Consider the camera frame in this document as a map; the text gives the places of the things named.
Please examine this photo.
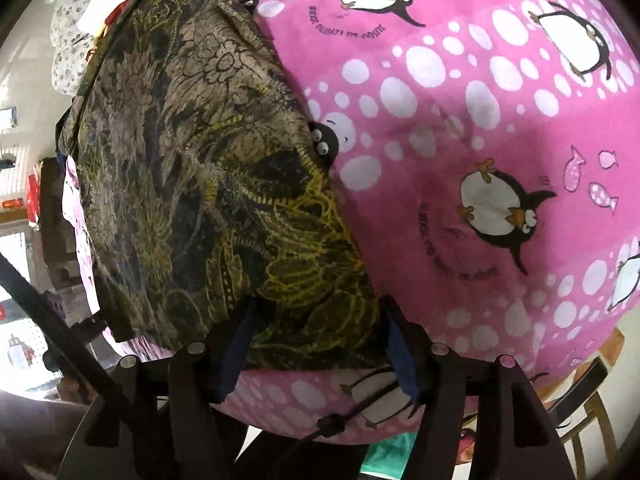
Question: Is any white louvred window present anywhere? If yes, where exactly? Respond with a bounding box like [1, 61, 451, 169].
[0, 140, 41, 196]

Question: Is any dark floral shirt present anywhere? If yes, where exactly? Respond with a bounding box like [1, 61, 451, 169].
[60, 0, 391, 373]

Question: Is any thin black cable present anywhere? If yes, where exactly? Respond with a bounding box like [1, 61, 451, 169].
[240, 385, 396, 461]

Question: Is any grey floral quilt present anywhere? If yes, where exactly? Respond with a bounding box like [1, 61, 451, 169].
[50, 0, 121, 96]

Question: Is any red box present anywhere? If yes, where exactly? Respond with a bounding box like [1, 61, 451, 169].
[25, 175, 43, 226]

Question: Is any white bottle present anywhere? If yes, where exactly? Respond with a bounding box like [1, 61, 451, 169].
[7, 335, 31, 371]

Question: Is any pink penguin blanket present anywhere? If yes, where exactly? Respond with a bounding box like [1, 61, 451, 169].
[62, 0, 640, 446]

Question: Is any wooden chair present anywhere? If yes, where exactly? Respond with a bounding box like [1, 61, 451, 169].
[530, 327, 626, 480]

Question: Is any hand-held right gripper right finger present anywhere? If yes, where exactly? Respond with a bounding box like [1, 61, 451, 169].
[380, 295, 576, 480]

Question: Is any person's left forearm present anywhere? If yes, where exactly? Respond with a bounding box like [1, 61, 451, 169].
[0, 390, 96, 480]

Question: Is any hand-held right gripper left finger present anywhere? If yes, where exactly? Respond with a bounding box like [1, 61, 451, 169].
[57, 300, 261, 480]

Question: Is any white pillow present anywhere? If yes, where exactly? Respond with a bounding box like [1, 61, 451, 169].
[75, 0, 121, 36]

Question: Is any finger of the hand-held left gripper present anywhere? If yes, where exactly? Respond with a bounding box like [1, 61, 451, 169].
[75, 316, 110, 343]

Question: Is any wooden side table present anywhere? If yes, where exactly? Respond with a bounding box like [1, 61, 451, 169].
[37, 157, 86, 291]

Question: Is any green cloth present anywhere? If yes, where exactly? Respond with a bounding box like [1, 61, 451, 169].
[360, 432, 426, 480]

